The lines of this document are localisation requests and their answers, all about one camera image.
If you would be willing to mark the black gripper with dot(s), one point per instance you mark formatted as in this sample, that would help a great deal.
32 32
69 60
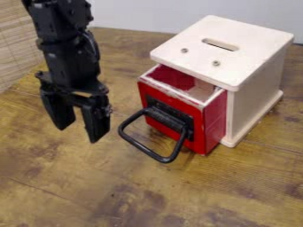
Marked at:
69 84

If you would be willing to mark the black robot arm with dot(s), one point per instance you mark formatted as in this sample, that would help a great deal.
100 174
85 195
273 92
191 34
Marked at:
59 16

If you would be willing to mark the red drawer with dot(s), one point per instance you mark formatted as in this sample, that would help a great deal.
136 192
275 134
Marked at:
191 100

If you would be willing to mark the white wooden cabinet box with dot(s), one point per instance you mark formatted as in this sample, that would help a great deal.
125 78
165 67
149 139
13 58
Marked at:
237 57

